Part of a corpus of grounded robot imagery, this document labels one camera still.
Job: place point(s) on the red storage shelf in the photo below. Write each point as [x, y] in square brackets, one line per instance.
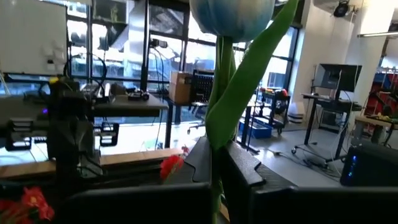
[387, 93]

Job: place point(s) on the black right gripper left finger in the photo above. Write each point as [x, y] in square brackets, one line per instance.
[140, 205]

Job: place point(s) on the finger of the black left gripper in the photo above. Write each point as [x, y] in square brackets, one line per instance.
[109, 134]
[18, 137]

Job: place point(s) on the white board panel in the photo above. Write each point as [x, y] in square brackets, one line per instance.
[31, 37]

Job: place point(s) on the black desk clamp device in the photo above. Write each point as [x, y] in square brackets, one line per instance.
[138, 95]

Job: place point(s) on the black computer tower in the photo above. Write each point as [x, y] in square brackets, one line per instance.
[373, 165]

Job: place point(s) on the grey office desk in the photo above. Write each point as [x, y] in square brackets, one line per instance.
[130, 107]

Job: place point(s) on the black rolling stand desk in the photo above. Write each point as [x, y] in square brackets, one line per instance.
[329, 104]

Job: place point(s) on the black utility cart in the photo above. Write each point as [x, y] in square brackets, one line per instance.
[276, 105]

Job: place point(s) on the ceiling light strip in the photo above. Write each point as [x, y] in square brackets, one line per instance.
[377, 34]

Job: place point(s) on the black mesh office chair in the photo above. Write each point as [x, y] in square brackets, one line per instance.
[202, 85]

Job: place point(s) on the blue storage bin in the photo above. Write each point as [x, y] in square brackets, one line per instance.
[256, 130]

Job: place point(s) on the blue white tulip flower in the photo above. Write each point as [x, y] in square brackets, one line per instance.
[233, 15]

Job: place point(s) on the brown cardboard box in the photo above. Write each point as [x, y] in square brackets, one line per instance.
[179, 88]

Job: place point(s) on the large red flower bunch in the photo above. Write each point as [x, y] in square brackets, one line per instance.
[28, 205]

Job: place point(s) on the small red flower bunch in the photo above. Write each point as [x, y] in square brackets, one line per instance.
[170, 166]

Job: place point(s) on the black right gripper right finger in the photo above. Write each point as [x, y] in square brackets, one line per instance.
[311, 208]

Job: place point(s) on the black monitor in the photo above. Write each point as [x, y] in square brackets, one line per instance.
[337, 77]

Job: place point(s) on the white round container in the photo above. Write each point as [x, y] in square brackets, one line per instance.
[297, 113]

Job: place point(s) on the black ceiling spotlight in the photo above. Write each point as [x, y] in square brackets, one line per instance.
[341, 8]

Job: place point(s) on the wooden side table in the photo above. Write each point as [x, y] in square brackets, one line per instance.
[373, 120]

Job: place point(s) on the black camera on pole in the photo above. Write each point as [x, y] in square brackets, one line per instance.
[159, 43]

